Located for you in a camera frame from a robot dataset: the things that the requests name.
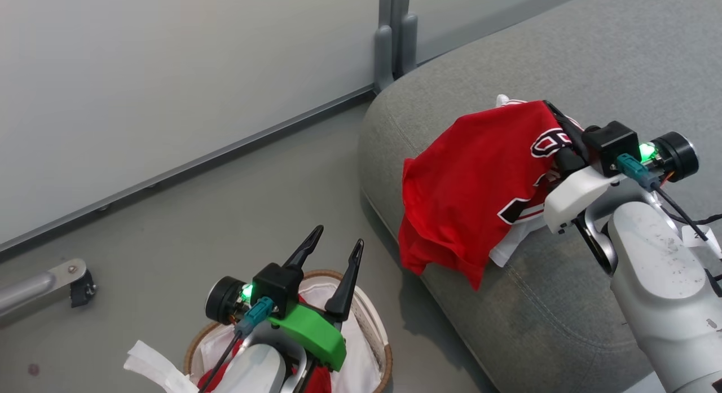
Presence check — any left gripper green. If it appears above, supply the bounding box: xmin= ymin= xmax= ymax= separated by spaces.
xmin=205 ymin=224 xmax=365 ymax=373

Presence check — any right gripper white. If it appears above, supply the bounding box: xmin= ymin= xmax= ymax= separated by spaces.
xmin=543 ymin=100 xmax=700 ymax=235

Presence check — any red sports jersey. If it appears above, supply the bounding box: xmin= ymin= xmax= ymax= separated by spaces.
xmin=398 ymin=100 xmax=587 ymax=291

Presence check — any white garment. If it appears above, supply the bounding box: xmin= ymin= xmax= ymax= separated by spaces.
xmin=488 ymin=94 xmax=585 ymax=268

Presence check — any round wicker laundry basket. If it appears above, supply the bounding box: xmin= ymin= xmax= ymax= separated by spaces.
xmin=183 ymin=269 xmax=393 ymax=393

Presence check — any grey fabric sofa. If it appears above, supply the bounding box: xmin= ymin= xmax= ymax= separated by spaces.
xmin=358 ymin=0 xmax=722 ymax=393

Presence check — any black foot of leg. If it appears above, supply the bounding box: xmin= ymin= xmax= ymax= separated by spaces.
xmin=69 ymin=268 xmax=98 ymax=309

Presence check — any silver metal leg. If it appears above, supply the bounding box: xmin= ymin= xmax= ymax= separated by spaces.
xmin=0 ymin=258 xmax=88 ymax=319

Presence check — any right teal cable connector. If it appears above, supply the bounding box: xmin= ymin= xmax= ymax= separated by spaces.
xmin=615 ymin=153 xmax=661 ymax=191

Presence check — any teal cable connector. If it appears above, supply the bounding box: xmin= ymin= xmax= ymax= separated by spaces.
xmin=615 ymin=153 xmax=661 ymax=191
xmin=234 ymin=296 xmax=276 ymax=338

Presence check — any left teal cable connector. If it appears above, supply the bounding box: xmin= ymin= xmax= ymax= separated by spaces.
xmin=234 ymin=296 xmax=276 ymax=338

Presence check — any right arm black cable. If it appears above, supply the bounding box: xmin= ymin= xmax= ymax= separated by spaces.
xmin=651 ymin=184 xmax=722 ymax=241

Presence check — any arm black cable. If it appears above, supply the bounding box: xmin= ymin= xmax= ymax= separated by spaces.
xmin=197 ymin=330 xmax=244 ymax=393
xmin=651 ymin=184 xmax=722 ymax=241

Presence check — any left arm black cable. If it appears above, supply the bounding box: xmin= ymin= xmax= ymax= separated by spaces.
xmin=197 ymin=330 xmax=244 ymax=393

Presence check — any white cable tag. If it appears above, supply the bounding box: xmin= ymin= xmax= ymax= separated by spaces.
xmin=681 ymin=224 xmax=722 ymax=259

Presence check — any grey metal floor rail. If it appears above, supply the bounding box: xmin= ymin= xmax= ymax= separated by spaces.
xmin=0 ymin=85 xmax=377 ymax=255

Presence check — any white fabric strap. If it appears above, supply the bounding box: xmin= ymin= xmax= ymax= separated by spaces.
xmin=124 ymin=341 xmax=196 ymax=393

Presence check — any grey partition post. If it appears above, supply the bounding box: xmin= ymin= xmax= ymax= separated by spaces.
xmin=373 ymin=0 xmax=420 ymax=93

